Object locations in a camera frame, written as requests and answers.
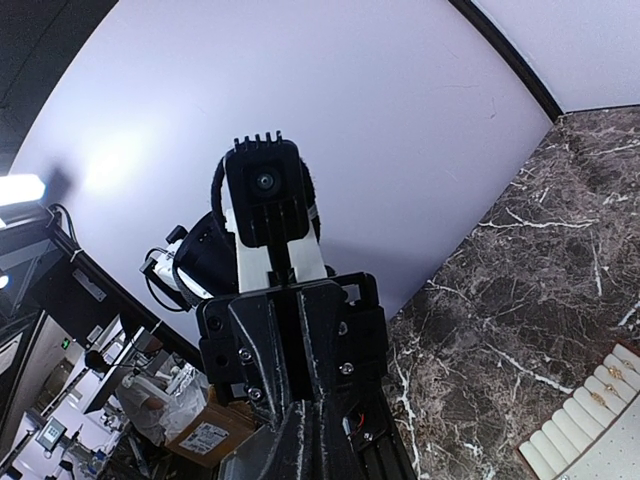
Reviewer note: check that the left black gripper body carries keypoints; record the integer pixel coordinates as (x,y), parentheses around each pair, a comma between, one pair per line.
(222,357)

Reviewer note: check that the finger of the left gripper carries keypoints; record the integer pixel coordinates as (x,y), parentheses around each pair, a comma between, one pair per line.
(274,327)
(345,340)

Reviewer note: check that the red jewelry tray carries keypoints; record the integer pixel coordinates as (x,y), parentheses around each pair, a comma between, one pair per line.
(595,432)

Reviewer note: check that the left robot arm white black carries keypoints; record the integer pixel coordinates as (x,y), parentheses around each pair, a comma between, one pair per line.
(203,266)

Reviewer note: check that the cardboard box background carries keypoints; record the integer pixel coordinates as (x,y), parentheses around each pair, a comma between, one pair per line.
(213,433)

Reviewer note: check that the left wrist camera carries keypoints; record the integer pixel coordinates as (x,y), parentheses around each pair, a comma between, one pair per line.
(272,212)

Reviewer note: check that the left black frame post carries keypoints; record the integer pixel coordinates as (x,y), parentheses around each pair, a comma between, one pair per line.
(510,55)

